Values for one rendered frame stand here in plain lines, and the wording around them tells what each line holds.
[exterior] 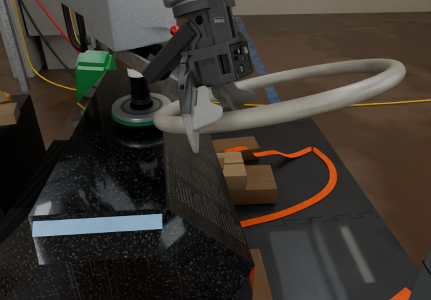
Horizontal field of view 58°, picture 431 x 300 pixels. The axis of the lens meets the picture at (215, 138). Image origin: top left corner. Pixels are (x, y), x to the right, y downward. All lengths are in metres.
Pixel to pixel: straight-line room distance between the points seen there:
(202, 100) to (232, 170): 1.71
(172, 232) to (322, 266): 1.16
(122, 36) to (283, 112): 0.74
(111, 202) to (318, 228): 1.42
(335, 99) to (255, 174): 1.83
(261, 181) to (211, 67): 1.82
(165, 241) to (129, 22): 0.63
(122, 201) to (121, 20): 0.52
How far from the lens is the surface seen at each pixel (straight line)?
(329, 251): 2.15
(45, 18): 4.24
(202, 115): 0.53
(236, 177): 2.20
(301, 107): 0.56
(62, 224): 1.09
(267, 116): 0.56
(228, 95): 0.63
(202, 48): 0.54
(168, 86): 1.05
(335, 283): 2.03
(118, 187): 1.13
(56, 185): 1.19
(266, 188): 2.28
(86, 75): 3.03
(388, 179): 2.78
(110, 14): 1.18
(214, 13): 0.55
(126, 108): 1.41
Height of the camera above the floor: 1.56
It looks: 32 degrees down
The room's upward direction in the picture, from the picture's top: straight up
